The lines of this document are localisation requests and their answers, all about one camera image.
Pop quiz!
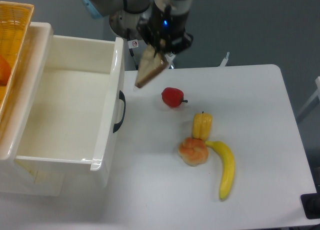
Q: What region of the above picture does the yellow bell pepper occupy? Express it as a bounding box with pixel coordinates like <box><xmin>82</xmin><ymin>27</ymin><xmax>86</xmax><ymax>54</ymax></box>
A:
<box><xmin>192</xmin><ymin>112</ymin><xmax>213</xmax><ymax>141</ymax></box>

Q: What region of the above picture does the orange bread roll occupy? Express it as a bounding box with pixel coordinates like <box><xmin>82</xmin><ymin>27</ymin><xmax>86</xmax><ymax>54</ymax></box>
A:
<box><xmin>177</xmin><ymin>137</ymin><xmax>209</xmax><ymax>167</ymax></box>

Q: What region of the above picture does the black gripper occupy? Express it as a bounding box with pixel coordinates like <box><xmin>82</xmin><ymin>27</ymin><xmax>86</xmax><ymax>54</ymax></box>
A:
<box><xmin>136</xmin><ymin>4</ymin><xmax>194</xmax><ymax>65</ymax></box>

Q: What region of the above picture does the black device at table edge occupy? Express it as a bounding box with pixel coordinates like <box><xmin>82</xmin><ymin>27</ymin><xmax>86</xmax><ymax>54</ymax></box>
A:
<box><xmin>300</xmin><ymin>193</ymin><xmax>320</xmax><ymax>220</ymax></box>

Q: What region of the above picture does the open white upper drawer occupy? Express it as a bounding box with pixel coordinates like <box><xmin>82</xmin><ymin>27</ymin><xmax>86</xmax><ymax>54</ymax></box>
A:
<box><xmin>16</xmin><ymin>35</ymin><xmax>125</xmax><ymax>187</ymax></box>

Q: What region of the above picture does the red bell pepper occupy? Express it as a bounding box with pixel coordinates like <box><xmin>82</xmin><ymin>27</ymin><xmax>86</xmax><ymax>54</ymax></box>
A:
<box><xmin>161</xmin><ymin>87</ymin><xmax>189</xmax><ymax>108</ymax></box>

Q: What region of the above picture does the yellow banana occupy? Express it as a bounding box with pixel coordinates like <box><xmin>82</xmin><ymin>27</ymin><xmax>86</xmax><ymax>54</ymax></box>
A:
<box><xmin>205</xmin><ymin>140</ymin><xmax>236</xmax><ymax>201</ymax></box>

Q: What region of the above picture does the yellow wicker basket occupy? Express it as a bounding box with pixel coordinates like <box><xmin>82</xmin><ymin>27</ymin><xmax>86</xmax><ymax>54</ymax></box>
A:
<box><xmin>0</xmin><ymin>1</ymin><xmax>34</xmax><ymax>118</ymax></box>

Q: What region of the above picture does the orange fruit in basket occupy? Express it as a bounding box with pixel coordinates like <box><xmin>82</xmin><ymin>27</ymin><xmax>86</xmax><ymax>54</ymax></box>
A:
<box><xmin>0</xmin><ymin>55</ymin><xmax>12</xmax><ymax>86</ymax></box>

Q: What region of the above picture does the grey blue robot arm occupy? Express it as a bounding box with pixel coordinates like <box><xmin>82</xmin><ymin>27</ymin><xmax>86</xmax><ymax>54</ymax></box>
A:
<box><xmin>82</xmin><ymin>0</ymin><xmax>193</xmax><ymax>55</ymax></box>

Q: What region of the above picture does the white table bracket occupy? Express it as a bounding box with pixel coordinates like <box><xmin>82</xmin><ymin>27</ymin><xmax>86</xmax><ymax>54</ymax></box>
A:
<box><xmin>219</xmin><ymin>51</ymin><xmax>230</xmax><ymax>67</ymax></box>

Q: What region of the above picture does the white drawer cabinet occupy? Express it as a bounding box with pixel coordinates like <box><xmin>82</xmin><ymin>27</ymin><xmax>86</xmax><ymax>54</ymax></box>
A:
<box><xmin>0</xmin><ymin>22</ymin><xmax>65</xmax><ymax>196</ymax></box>

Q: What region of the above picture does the white frame at right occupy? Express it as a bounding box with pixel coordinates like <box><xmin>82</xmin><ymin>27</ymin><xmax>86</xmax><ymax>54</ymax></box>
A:
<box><xmin>295</xmin><ymin>76</ymin><xmax>320</xmax><ymax>124</ymax></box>

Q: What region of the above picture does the toast slice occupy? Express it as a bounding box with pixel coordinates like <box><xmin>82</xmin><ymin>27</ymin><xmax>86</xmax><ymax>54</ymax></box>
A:
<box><xmin>134</xmin><ymin>44</ymin><xmax>169</xmax><ymax>88</ymax></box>

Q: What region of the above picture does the black drawer handle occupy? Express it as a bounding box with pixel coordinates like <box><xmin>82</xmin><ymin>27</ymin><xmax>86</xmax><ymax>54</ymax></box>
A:
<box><xmin>112</xmin><ymin>90</ymin><xmax>127</xmax><ymax>133</ymax></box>

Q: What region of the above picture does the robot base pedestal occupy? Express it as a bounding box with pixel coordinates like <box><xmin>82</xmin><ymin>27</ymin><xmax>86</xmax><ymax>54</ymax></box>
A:
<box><xmin>109</xmin><ymin>6</ymin><xmax>151</xmax><ymax>71</ymax></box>

